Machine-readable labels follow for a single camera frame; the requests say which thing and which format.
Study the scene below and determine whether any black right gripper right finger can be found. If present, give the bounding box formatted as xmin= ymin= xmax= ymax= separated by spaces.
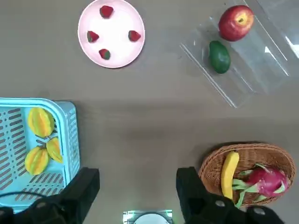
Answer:
xmin=175 ymin=167 xmax=285 ymax=224

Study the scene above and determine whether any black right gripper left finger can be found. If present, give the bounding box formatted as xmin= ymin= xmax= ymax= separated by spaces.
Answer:
xmin=0 ymin=167 xmax=100 ymax=224

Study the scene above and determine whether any yellow star fruit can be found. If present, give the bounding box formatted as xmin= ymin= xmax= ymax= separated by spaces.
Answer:
xmin=27 ymin=107 xmax=56 ymax=138
xmin=24 ymin=147 xmax=50 ymax=176
xmin=46 ymin=137 xmax=64 ymax=164

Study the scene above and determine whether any brown wicker basket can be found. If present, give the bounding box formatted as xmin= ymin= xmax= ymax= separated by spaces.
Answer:
xmin=198 ymin=142 xmax=296 ymax=208

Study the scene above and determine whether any light blue plastic basket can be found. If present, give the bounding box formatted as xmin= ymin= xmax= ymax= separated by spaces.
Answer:
xmin=0 ymin=97 xmax=81 ymax=214

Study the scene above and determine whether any yellow banana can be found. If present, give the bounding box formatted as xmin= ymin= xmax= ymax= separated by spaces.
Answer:
xmin=221 ymin=151 xmax=240 ymax=200

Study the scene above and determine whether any pink dragon fruit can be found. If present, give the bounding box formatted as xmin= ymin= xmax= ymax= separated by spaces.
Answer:
xmin=232 ymin=164 xmax=292 ymax=208

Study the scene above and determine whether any green avocado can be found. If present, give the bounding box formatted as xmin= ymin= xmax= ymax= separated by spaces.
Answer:
xmin=208 ymin=40 xmax=231 ymax=74

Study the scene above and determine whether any clear acrylic stepped stand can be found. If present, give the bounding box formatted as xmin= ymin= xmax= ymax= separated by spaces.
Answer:
xmin=179 ymin=0 xmax=299 ymax=108

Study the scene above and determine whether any red strawberry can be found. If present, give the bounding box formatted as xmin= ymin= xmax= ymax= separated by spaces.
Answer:
xmin=100 ymin=5 xmax=114 ymax=19
xmin=98 ymin=48 xmax=111 ymax=60
xmin=86 ymin=30 xmax=100 ymax=43
xmin=128 ymin=30 xmax=142 ymax=42

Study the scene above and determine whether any pink round plate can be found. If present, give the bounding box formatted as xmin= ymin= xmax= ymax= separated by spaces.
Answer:
xmin=78 ymin=0 xmax=146 ymax=69

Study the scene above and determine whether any red apple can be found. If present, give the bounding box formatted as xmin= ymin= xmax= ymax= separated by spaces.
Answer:
xmin=218 ymin=5 xmax=255 ymax=42

